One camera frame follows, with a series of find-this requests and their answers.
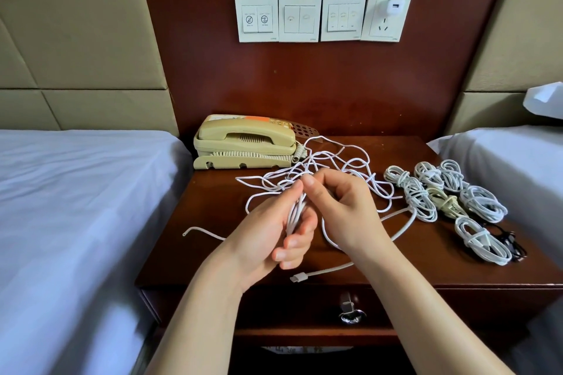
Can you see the white triple rocker wall switch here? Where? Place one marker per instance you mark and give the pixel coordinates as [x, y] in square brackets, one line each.
[343, 17]

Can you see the person's left hand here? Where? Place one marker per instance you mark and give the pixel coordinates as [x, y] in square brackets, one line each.
[259, 243]

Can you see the dark wooden wall panel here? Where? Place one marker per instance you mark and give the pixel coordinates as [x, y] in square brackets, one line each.
[325, 80]

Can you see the right bed white sheet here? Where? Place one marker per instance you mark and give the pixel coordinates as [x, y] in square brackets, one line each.
[532, 177]

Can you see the wooden nightstand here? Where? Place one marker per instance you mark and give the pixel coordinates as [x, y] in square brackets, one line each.
[457, 269]

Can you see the white plug-in charger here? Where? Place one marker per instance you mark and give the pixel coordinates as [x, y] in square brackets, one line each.
[393, 6]

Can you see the white wall socket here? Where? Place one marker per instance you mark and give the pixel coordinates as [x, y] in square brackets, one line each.
[383, 29]

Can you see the white pillow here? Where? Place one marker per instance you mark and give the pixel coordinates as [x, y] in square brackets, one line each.
[547, 100]

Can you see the person's right hand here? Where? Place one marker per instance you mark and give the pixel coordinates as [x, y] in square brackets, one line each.
[347, 212]

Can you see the person's right forearm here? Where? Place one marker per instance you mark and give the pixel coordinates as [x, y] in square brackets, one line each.
[440, 317]

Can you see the white crumpled bag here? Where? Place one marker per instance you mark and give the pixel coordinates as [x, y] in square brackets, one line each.
[308, 349]

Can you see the left bed white sheet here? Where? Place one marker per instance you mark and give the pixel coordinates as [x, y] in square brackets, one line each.
[79, 238]

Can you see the beige padded headboard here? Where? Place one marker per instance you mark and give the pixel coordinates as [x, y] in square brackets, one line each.
[523, 19]
[79, 27]

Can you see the dark wooden drawer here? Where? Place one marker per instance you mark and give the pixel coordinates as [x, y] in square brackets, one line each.
[290, 309]

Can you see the bed white sheet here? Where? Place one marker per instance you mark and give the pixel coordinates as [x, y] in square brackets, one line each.
[532, 177]
[79, 238]

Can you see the white double rocker wall switch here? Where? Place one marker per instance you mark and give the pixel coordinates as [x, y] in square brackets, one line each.
[300, 19]

